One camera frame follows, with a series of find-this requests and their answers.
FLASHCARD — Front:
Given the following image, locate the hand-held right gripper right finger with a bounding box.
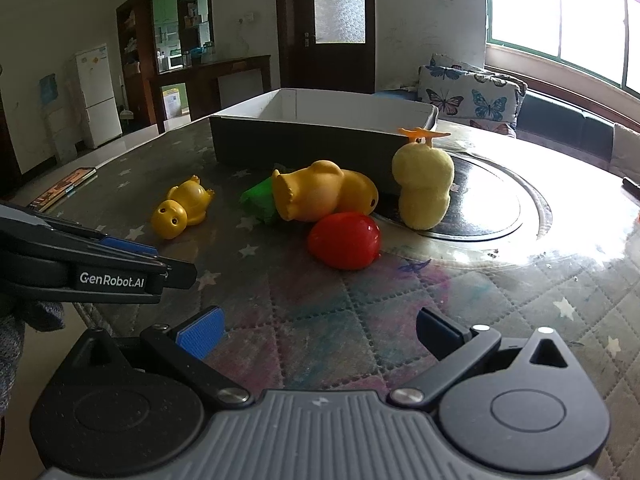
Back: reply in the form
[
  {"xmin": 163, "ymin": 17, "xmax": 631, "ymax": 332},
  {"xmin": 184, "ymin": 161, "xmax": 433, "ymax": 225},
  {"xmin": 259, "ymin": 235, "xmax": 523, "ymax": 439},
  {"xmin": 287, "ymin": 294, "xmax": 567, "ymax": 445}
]
[{"xmin": 389, "ymin": 307, "xmax": 581, "ymax": 411}]

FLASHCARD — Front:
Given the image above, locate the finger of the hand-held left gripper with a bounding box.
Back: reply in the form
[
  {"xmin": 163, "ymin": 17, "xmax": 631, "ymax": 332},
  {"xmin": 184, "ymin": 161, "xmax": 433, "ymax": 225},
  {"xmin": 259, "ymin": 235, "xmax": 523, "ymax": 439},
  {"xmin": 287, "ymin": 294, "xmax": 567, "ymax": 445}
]
[
  {"xmin": 150, "ymin": 256, "xmax": 199, "ymax": 292},
  {"xmin": 97, "ymin": 236, "xmax": 159, "ymax": 261}
]

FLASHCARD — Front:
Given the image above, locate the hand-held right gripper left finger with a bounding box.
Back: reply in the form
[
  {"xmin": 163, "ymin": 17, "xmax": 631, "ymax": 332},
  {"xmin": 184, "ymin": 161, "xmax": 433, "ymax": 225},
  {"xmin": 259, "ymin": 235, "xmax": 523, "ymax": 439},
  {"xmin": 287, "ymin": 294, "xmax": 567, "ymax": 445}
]
[{"xmin": 65, "ymin": 306, "xmax": 252, "ymax": 408}]

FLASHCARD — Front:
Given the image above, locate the small yellow rubber duck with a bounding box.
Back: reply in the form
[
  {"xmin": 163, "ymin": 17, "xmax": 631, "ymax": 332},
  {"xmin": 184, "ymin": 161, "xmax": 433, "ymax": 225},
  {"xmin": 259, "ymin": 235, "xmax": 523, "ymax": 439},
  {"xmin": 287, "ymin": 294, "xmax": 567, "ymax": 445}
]
[{"xmin": 151, "ymin": 175, "xmax": 216, "ymax": 240}]

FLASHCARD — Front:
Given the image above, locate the green plastic toy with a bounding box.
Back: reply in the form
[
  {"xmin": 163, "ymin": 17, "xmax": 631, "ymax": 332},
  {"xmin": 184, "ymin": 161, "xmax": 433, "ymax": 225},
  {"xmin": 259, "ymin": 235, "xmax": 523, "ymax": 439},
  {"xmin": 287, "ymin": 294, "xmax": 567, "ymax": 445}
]
[{"xmin": 239, "ymin": 176, "xmax": 282, "ymax": 224}]

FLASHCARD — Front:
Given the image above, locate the red plastic ball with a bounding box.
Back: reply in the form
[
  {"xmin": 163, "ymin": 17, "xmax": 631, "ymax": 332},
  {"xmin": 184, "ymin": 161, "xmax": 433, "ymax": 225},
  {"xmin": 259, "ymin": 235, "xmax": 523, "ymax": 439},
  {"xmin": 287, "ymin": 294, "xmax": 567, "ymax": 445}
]
[{"xmin": 307, "ymin": 212, "xmax": 382, "ymax": 271}]

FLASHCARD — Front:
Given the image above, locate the yellow plush duck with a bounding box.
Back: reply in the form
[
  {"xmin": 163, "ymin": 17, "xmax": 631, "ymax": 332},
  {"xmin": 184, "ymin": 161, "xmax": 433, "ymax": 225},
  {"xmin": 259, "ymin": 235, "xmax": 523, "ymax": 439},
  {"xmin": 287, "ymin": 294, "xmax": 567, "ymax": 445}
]
[{"xmin": 391, "ymin": 127, "xmax": 456, "ymax": 231}]

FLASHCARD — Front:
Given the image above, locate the large yellow rubber duck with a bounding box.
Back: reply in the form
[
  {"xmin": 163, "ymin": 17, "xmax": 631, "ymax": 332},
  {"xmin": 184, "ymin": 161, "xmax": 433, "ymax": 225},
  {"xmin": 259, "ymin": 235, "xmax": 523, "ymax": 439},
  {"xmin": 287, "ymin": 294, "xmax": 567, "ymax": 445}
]
[{"xmin": 271, "ymin": 160, "xmax": 379, "ymax": 223}]

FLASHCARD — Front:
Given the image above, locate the grey cardboard box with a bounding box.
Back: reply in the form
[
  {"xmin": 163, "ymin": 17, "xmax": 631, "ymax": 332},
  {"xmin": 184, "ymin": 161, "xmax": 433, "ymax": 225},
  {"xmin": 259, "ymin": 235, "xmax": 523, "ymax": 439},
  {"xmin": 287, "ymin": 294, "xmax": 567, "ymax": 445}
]
[{"xmin": 209, "ymin": 88, "xmax": 440, "ymax": 196}]

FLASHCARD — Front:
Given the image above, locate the person's left hand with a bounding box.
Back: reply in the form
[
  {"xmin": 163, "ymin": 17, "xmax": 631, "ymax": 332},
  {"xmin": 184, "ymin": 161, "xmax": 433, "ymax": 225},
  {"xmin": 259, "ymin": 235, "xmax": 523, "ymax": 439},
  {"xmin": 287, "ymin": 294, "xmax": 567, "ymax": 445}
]
[{"xmin": 0, "ymin": 287, "xmax": 67, "ymax": 418}]

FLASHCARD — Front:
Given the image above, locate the flat orange patterned book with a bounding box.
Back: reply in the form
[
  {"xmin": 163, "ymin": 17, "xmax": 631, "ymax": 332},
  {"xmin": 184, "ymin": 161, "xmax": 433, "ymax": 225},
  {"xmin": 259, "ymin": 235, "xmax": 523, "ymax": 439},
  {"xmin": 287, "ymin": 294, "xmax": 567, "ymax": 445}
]
[{"xmin": 29, "ymin": 166, "xmax": 99, "ymax": 214}]

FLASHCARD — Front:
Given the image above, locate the grey star quilted table cover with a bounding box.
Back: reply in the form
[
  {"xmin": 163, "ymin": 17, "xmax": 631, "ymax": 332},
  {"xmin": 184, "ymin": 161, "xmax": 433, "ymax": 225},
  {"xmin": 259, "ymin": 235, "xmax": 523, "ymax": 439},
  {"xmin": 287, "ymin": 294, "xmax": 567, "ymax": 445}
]
[{"xmin": 27, "ymin": 119, "xmax": 640, "ymax": 480}]

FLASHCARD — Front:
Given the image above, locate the round black table hob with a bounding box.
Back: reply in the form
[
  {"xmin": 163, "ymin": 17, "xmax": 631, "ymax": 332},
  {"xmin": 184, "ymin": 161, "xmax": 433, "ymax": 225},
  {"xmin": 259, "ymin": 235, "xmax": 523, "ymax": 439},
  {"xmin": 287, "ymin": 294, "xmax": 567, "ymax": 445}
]
[{"xmin": 372, "ymin": 150, "xmax": 555, "ymax": 243}]

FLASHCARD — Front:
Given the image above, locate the white refrigerator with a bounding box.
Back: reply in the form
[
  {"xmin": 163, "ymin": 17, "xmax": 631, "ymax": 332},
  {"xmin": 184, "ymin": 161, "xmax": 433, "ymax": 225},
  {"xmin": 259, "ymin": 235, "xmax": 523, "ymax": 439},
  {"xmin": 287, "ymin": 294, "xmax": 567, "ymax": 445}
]
[{"xmin": 75, "ymin": 43, "xmax": 124, "ymax": 150}]

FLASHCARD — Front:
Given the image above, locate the dark wooden cabinet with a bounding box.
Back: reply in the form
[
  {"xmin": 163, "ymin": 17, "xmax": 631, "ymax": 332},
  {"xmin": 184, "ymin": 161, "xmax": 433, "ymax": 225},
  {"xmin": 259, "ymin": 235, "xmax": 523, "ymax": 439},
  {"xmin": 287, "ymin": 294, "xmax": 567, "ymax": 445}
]
[{"xmin": 116, "ymin": 0, "xmax": 273, "ymax": 134}]

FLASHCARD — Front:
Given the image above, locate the large butterfly print pillow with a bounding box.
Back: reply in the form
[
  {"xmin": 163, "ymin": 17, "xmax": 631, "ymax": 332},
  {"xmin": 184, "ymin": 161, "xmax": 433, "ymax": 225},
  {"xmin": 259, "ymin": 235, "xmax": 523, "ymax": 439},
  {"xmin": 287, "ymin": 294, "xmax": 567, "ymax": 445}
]
[{"xmin": 416, "ymin": 64, "xmax": 527, "ymax": 137}]

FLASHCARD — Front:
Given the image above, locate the blue sofa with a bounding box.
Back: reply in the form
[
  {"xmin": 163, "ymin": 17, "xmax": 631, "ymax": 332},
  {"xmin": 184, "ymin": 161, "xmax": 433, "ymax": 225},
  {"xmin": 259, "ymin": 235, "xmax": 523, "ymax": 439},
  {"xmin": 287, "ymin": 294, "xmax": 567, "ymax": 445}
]
[{"xmin": 374, "ymin": 87, "xmax": 617, "ymax": 166}]

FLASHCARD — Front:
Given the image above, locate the grey plain pillow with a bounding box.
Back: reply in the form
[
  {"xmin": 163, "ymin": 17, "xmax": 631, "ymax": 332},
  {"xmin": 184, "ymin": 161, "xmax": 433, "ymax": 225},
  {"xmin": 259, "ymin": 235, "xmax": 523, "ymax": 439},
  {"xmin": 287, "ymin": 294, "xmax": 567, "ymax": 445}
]
[{"xmin": 609, "ymin": 124, "xmax": 640, "ymax": 183}]

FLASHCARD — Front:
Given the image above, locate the small butterfly print pillow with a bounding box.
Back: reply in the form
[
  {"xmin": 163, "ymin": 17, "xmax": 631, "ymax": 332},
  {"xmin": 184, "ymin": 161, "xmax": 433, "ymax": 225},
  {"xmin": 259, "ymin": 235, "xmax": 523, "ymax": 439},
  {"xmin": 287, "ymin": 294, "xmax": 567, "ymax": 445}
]
[{"xmin": 429, "ymin": 53, "xmax": 501, "ymax": 81}]

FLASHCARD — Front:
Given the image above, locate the dark wooden door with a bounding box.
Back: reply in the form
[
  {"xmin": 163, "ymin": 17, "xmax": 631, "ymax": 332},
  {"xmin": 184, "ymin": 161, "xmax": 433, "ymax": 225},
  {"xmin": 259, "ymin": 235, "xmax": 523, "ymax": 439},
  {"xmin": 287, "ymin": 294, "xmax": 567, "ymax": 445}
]
[{"xmin": 274, "ymin": 0, "xmax": 377, "ymax": 96}]

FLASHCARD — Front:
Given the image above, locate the green framed window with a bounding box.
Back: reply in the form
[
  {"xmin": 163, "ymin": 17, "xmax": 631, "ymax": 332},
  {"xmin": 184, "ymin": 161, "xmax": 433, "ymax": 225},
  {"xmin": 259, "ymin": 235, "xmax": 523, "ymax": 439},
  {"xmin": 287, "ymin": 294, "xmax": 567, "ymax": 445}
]
[{"xmin": 486, "ymin": 0, "xmax": 640, "ymax": 102}]

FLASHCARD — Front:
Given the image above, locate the blue wall poster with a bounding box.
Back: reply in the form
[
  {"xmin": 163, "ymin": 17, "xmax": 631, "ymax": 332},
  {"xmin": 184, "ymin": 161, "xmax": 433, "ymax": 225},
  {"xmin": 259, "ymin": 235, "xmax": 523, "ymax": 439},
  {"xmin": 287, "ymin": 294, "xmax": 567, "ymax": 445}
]
[{"xmin": 38, "ymin": 73, "xmax": 59, "ymax": 107}]

